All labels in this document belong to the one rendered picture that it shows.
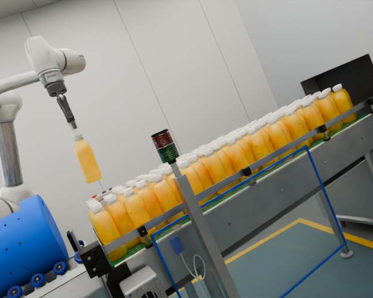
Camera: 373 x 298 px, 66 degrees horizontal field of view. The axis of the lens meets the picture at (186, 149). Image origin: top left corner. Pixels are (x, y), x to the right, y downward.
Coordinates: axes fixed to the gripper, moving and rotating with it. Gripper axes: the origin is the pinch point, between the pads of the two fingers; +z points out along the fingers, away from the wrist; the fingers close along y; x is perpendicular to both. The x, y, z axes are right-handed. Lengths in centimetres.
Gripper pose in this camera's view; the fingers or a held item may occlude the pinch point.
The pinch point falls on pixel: (75, 129)
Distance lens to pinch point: 132.1
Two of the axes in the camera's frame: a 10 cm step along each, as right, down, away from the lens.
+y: 3.8, -1.0, -9.2
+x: 8.3, -3.9, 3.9
